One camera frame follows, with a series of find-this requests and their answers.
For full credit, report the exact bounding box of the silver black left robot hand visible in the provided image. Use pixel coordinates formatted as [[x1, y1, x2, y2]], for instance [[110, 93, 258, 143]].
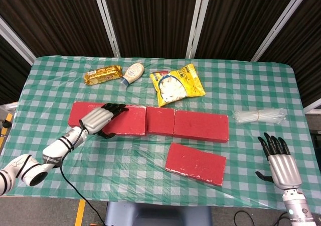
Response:
[[79, 102, 129, 139]]

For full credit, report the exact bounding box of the red rectangular brick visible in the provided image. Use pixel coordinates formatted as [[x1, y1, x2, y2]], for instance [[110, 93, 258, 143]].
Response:
[[68, 101, 106, 129], [146, 106, 176, 136], [173, 109, 230, 144]]

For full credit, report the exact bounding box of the yellow snack bag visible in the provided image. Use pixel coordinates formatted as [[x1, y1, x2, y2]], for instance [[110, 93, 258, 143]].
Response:
[[149, 63, 206, 108]]

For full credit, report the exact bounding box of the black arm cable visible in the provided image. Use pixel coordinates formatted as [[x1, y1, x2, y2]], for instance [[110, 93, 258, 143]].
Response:
[[60, 119, 106, 226]]

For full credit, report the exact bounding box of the cream squeeze bottle blue cap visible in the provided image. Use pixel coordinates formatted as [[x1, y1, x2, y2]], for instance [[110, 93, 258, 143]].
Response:
[[119, 62, 145, 88]]

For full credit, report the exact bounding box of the bundle of clear plastic sticks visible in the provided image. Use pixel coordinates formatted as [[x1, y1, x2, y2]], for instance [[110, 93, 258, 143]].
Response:
[[232, 107, 287, 125]]

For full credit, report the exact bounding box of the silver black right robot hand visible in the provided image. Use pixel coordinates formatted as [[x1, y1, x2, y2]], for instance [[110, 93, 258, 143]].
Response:
[[255, 132, 302, 190]]

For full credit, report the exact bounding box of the black floor cable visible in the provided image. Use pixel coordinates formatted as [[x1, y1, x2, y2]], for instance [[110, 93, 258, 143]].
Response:
[[234, 210, 289, 226]]

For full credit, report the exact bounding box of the gold biscuit packet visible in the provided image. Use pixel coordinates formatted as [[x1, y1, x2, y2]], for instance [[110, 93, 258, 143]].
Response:
[[84, 65, 123, 86]]

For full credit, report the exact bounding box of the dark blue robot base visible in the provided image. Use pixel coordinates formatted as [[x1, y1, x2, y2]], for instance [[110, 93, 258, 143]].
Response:
[[104, 202, 213, 226]]

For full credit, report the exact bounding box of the green white checked tablecloth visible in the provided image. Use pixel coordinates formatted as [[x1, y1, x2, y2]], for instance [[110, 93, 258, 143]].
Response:
[[0, 56, 321, 209]]

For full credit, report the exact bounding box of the red brick with scuffed edges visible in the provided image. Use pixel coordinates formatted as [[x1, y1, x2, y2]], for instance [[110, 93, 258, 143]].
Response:
[[86, 104, 147, 136], [165, 142, 227, 186]]

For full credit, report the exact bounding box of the white partition frame post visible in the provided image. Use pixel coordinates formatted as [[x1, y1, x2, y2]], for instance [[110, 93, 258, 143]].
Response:
[[91, 0, 121, 58], [303, 97, 321, 114], [0, 16, 37, 66], [250, 0, 315, 62], [186, 0, 213, 59]]

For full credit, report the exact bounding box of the black knob on stand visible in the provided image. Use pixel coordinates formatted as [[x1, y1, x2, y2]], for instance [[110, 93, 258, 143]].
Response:
[[0, 119, 13, 137]]

